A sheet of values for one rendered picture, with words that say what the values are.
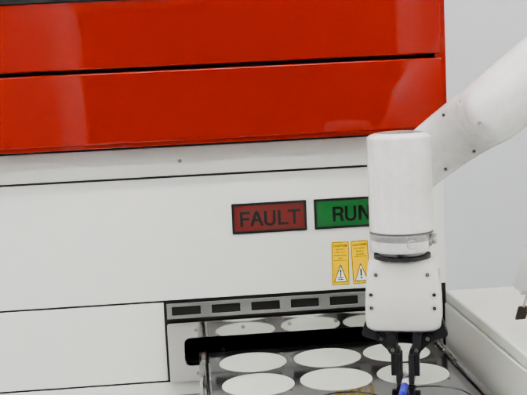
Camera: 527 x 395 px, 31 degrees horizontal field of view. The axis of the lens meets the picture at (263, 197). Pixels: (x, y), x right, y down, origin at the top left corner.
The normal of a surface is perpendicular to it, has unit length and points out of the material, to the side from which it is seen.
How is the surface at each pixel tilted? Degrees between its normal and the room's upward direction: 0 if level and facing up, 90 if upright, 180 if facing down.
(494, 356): 90
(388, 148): 90
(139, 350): 90
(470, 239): 90
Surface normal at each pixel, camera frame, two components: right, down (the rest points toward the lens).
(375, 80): 0.08, 0.11
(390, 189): -0.44, 0.13
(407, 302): -0.18, 0.16
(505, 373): -1.00, 0.06
